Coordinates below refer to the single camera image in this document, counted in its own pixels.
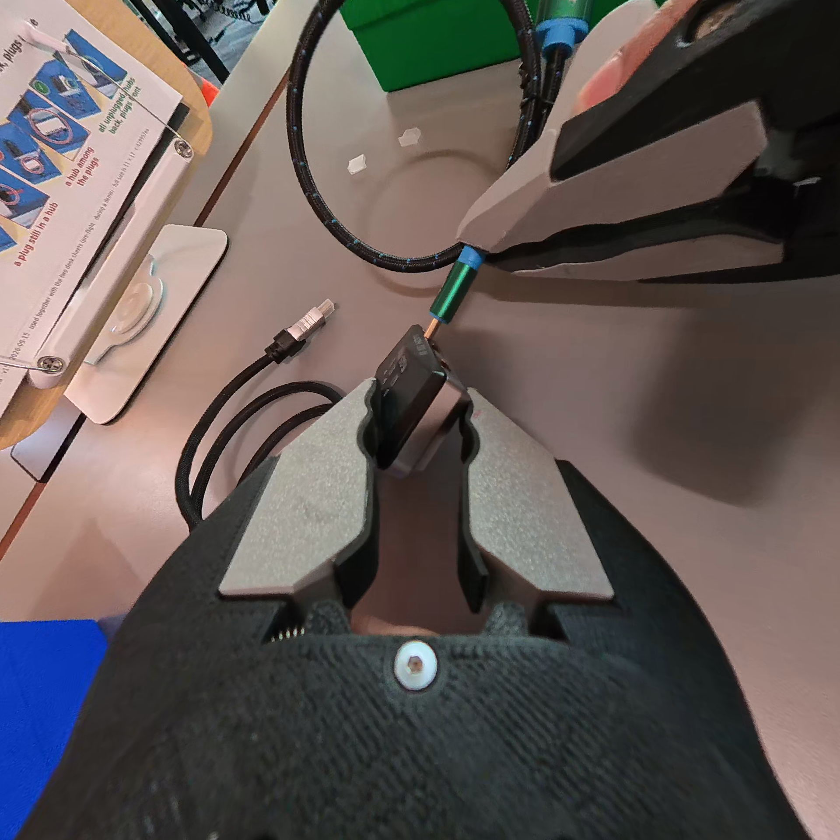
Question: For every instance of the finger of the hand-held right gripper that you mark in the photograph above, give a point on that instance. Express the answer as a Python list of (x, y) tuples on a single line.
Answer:
[(656, 262), (525, 197)]

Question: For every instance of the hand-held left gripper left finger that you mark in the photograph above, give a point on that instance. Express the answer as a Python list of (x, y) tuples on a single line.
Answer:
[(302, 518)]

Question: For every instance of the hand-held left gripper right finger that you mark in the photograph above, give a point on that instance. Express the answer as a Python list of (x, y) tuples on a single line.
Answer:
[(531, 518)]

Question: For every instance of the white plug cap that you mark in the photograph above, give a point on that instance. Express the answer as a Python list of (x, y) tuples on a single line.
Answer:
[(410, 136), (358, 164)]

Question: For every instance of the blue plastic bin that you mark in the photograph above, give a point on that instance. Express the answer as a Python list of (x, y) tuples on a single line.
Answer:
[(46, 722)]

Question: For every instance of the person's right hand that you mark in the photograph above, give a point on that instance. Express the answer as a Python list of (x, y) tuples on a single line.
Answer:
[(630, 59)]

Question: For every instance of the green plastic bin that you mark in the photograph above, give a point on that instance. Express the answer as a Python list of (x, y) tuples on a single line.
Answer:
[(446, 39)]

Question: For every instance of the white tablet stand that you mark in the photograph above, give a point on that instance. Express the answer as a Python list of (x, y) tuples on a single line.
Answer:
[(177, 262)]

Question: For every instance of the orange cone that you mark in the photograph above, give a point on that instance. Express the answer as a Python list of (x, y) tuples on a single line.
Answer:
[(208, 92)]

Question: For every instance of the instruction sheet on stand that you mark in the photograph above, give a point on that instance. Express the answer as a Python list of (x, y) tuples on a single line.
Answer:
[(197, 79)]

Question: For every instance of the printed instruction sheet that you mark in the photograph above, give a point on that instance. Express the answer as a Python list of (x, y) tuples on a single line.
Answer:
[(65, 164)]

